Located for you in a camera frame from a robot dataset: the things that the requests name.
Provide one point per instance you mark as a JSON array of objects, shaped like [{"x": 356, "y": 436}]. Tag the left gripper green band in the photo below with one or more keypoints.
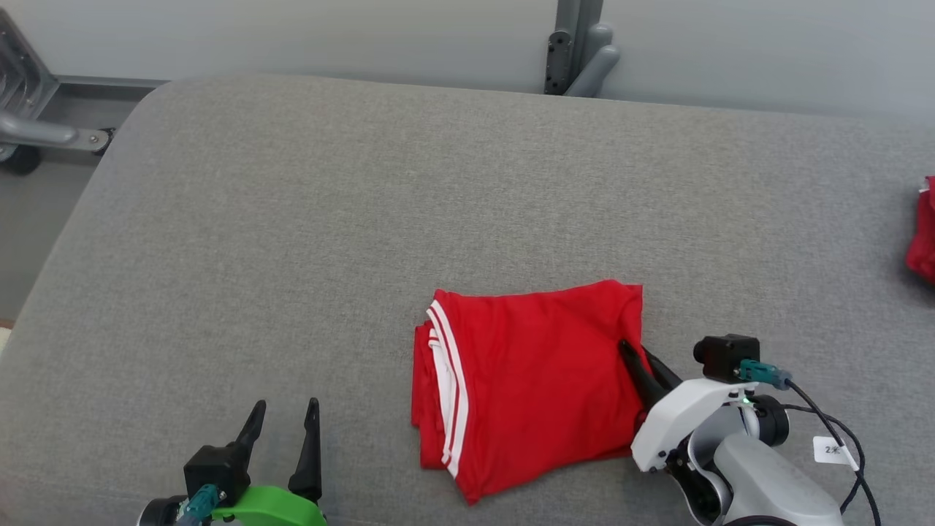
[{"x": 274, "y": 508}]

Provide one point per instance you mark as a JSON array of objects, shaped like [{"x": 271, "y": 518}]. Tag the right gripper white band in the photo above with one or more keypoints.
[{"x": 676, "y": 420}]

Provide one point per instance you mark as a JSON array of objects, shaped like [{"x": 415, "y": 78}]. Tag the red jersey white hem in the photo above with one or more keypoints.
[{"x": 533, "y": 387}]

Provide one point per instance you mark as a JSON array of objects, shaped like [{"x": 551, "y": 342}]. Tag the grey fabric sofa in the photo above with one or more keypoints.
[{"x": 365, "y": 219}]

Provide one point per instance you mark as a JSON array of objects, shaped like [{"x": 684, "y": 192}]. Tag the red white striped garment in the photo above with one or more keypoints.
[{"x": 923, "y": 234}]

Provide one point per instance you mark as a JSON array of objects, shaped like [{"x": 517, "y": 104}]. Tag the black caster wheel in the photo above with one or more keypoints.
[{"x": 20, "y": 159}]

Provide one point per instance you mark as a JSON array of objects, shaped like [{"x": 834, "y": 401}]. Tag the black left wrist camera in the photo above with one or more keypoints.
[{"x": 215, "y": 471}]

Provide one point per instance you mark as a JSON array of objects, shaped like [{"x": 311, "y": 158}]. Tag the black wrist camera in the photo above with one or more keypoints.
[
  {"x": 215, "y": 471},
  {"x": 727, "y": 356}
]

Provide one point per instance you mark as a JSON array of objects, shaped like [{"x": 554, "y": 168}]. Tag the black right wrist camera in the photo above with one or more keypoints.
[{"x": 727, "y": 356}]

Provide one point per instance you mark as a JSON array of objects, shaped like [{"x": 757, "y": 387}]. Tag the grey rounded post brace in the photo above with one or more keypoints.
[{"x": 595, "y": 66}]

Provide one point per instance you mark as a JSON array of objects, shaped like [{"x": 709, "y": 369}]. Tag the dark perforated bracket plate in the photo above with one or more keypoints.
[{"x": 557, "y": 62}]

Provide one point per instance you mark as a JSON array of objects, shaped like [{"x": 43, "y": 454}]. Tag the grey metal frame stand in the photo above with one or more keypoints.
[{"x": 29, "y": 109}]

